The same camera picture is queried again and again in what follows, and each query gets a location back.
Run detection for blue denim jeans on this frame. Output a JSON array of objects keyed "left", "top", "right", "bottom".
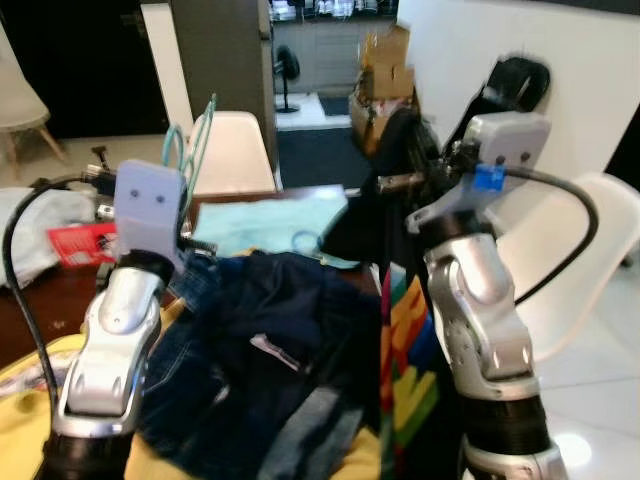
[{"left": 135, "top": 255, "right": 346, "bottom": 480}]

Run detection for light teal towel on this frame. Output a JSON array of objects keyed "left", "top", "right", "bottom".
[{"left": 190, "top": 192, "right": 351, "bottom": 263}]

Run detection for black standing fan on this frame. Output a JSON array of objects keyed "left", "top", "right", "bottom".
[{"left": 272, "top": 45, "right": 303, "bottom": 116}]

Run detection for black hanging bag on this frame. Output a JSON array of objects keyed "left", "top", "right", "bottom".
[{"left": 460, "top": 55, "right": 553, "bottom": 131}]

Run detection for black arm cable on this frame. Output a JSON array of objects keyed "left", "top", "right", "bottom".
[
  {"left": 500, "top": 165, "right": 601, "bottom": 306},
  {"left": 0, "top": 175, "right": 101, "bottom": 401}
]

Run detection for colourful printed cloth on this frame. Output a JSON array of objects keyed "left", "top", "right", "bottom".
[{"left": 385, "top": 270, "right": 446, "bottom": 461}]

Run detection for white grey cloth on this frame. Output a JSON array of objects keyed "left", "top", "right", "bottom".
[{"left": 0, "top": 185, "right": 101, "bottom": 286}]

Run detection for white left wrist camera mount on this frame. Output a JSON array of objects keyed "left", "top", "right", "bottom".
[{"left": 113, "top": 160, "right": 189, "bottom": 273}]

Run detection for blue tape tag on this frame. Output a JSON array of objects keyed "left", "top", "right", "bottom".
[{"left": 472, "top": 165, "right": 504, "bottom": 193}]

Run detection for light blue plastic hanger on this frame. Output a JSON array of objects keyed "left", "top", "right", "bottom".
[{"left": 160, "top": 93, "right": 219, "bottom": 201}]

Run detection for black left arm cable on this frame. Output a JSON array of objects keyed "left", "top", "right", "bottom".
[{"left": 0, "top": 175, "right": 101, "bottom": 401}]

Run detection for cardboard box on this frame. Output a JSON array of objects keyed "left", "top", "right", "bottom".
[{"left": 350, "top": 25, "right": 416, "bottom": 151}]

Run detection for white shell chair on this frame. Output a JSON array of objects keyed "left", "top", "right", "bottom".
[
  {"left": 185, "top": 110, "right": 281, "bottom": 196},
  {"left": 0, "top": 20, "right": 66, "bottom": 166},
  {"left": 500, "top": 170, "right": 640, "bottom": 366}
]

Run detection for dark navy garment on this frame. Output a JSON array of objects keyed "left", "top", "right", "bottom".
[{"left": 200, "top": 250, "right": 386, "bottom": 421}]

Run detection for red packet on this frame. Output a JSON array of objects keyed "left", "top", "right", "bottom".
[{"left": 48, "top": 222, "right": 121, "bottom": 269}]

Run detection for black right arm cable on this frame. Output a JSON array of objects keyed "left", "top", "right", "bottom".
[{"left": 500, "top": 165, "right": 601, "bottom": 306}]

